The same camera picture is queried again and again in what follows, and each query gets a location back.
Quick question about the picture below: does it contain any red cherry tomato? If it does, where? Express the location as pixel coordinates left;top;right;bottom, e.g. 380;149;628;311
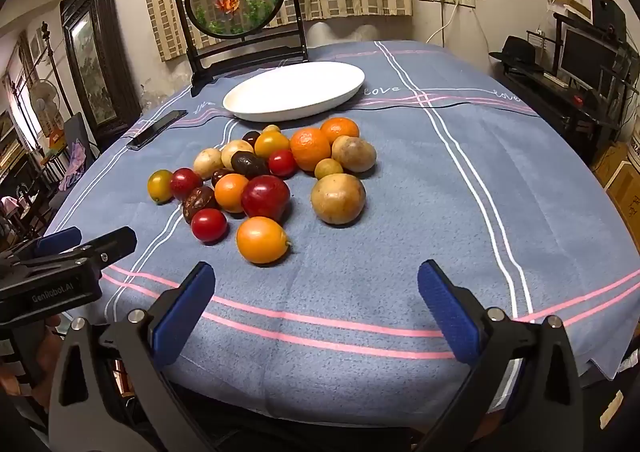
268;150;298;178
191;208;229;243
170;168;203;201

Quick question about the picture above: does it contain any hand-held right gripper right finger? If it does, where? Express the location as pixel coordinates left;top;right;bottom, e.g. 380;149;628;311
415;259;586;452

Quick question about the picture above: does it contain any large orange tomato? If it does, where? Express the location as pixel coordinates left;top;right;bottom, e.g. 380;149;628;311
236;216;292;265

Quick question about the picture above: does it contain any brown wrinkled date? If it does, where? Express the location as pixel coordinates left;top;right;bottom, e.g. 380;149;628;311
182;186;218;224

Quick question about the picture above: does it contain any black cabinet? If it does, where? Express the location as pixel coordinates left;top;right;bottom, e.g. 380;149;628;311
492;64;636;165

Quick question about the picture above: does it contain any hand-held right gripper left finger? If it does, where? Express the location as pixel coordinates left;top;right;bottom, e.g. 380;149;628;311
47;261;218;452

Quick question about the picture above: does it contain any blue striped tablecloth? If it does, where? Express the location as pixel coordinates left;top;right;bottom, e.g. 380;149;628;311
45;39;640;428

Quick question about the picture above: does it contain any black speaker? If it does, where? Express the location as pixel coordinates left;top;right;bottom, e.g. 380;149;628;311
591;0;627;40

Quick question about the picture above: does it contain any standing fan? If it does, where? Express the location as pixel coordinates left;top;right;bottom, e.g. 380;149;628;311
27;80;63;153

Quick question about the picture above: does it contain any computer monitor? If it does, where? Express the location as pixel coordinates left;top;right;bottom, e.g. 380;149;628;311
558;26;621;87

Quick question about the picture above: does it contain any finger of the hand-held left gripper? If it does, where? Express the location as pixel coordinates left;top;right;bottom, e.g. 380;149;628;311
0;227;83;267
15;227;138;277

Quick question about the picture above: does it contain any black smartphone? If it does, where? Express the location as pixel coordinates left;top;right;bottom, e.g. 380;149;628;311
126;110;189;151

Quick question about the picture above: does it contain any orange tangerine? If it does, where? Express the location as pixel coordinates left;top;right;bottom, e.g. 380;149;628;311
320;117;360;145
290;128;332;171

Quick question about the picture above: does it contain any large dark brown date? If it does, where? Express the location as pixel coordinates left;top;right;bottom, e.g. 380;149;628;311
230;151;271;179

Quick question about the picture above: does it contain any red plum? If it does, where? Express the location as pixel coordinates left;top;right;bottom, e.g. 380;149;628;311
241;175;291;223

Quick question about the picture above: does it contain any black hat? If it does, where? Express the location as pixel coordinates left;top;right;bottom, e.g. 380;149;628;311
489;35;545;72

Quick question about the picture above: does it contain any smooth tan passion fruit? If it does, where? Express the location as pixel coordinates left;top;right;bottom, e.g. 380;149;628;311
331;135;377;174

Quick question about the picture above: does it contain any white power cable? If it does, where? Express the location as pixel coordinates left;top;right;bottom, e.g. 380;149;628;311
425;0;458;46

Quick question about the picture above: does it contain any yellow cherry tomato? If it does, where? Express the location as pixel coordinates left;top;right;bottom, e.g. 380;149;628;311
147;170;174;205

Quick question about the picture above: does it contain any white oval plate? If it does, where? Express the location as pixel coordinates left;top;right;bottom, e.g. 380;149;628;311
222;62;366;123

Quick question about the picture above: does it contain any dark chair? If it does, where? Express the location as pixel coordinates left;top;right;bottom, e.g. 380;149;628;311
50;112;101;213

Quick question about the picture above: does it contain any pale tan round fruit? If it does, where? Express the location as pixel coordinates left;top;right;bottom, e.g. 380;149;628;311
193;148;224;180
221;140;255;170

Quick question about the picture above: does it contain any yellow-orange tomato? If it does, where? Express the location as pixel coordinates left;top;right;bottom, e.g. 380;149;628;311
254;131;291;160

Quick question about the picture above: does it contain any large tan passion fruit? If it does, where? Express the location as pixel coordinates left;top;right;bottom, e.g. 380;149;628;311
310;173;366;225

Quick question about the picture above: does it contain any dark wood framed picture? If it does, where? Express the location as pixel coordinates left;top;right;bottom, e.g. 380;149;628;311
59;0;142;145

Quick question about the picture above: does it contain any cardboard box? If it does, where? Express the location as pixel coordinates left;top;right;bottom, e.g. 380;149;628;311
592;142;640;233

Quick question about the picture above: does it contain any orange cherry tomato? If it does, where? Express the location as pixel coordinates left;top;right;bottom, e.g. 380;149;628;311
214;174;250;213

